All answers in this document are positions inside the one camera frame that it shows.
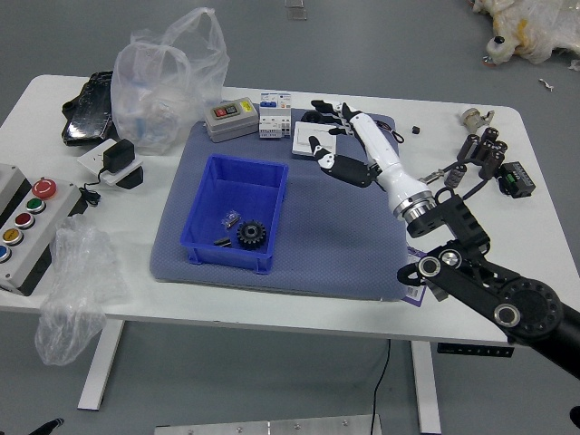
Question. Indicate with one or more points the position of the black cylindrical capacitor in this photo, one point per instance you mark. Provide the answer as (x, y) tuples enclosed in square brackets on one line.
[(483, 151), (468, 147), (490, 135), (455, 176), (501, 147), (493, 164)]

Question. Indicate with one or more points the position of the white circuit breaker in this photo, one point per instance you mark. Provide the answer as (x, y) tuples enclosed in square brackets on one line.
[(275, 120)]

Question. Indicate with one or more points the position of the white wall switch panel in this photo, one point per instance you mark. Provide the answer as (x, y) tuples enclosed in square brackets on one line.
[(301, 140)]

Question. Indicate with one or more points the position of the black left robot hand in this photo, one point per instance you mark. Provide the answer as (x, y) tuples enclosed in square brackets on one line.
[(45, 428)]

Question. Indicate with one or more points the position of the black desk height controller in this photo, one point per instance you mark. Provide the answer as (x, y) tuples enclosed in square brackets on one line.
[(476, 350)]

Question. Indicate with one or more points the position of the white paper scrap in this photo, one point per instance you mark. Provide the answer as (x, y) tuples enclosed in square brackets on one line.
[(546, 84), (575, 65)]

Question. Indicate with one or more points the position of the large clear plastic bag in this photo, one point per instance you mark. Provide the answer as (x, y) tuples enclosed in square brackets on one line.
[(154, 104)]

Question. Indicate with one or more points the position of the white table leg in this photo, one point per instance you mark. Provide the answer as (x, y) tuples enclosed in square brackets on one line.
[(100, 362), (426, 389)]

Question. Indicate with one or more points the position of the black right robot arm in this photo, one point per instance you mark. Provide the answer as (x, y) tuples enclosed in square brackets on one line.
[(525, 299)]

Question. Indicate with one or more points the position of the black module with green terminals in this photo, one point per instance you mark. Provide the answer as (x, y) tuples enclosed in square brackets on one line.
[(519, 181)]

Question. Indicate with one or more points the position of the grey-white round connector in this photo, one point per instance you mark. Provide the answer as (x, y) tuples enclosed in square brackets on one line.
[(472, 118)]

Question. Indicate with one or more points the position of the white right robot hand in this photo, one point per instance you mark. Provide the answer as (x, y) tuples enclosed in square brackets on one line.
[(385, 154)]

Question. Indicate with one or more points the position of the metal base plate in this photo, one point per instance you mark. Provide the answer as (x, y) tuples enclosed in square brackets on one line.
[(267, 428)]

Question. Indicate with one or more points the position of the grey control box coloured buttons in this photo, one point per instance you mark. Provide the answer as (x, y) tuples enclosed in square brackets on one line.
[(41, 244)]

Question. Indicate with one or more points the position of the blue-grey mat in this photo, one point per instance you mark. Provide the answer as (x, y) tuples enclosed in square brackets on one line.
[(326, 244)]

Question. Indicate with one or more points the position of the crumpled clear plastic bag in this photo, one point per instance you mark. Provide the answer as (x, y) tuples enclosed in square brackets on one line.
[(74, 281)]

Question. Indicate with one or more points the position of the black plastic tray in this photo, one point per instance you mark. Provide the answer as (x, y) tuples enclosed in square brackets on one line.
[(88, 113)]

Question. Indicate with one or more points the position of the blue plastic box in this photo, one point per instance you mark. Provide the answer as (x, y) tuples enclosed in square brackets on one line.
[(231, 260)]

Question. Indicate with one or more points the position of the black power adapter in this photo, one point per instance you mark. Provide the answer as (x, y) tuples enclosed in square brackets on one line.
[(118, 155)]

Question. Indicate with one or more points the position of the grey two-button switch box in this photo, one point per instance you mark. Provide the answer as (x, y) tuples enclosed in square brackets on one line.
[(231, 124)]

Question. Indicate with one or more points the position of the white socket plate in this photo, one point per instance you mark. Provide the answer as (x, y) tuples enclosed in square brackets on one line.
[(90, 161)]

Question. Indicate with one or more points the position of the purple label card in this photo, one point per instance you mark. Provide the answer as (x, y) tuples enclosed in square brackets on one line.
[(416, 294)]

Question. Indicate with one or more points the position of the small clear floor piece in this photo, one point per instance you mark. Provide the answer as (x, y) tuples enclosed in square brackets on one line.
[(294, 3), (299, 15)]

